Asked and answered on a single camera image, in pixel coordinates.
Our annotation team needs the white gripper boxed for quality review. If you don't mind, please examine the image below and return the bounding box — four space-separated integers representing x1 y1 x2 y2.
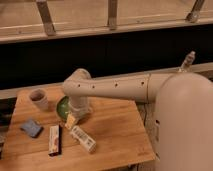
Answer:
65 97 90 130

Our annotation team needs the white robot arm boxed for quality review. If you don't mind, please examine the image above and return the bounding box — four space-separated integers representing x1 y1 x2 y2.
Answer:
63 69 213 171

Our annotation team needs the clear bottle on ledge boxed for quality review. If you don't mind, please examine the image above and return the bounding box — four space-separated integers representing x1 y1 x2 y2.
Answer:
179 51 195 72

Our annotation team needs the green round plate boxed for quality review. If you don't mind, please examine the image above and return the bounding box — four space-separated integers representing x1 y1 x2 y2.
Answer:
56 96 70 121

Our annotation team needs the long flat snack box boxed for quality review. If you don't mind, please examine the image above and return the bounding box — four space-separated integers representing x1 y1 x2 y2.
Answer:
48 125 61 156

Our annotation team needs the grey ceramic cup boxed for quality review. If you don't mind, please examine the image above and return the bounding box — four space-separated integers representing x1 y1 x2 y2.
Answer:
29 89 49 111

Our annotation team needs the blue sponge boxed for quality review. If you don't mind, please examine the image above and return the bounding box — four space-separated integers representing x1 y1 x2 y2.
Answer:
20 119 43 138

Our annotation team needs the left metal railing post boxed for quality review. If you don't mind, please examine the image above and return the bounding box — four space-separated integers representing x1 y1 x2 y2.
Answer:
36 0 56 36

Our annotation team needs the metal railing post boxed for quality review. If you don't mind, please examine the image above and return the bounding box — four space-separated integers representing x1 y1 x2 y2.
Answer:
108 0 118 30
186 0 205 23
36 0 56 36

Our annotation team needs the middle metal railing post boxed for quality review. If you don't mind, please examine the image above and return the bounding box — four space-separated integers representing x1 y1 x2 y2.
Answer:
108 0 118 30

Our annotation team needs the right metal railing post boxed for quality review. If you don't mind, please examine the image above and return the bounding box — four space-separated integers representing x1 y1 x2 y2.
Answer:
186 0 205 23

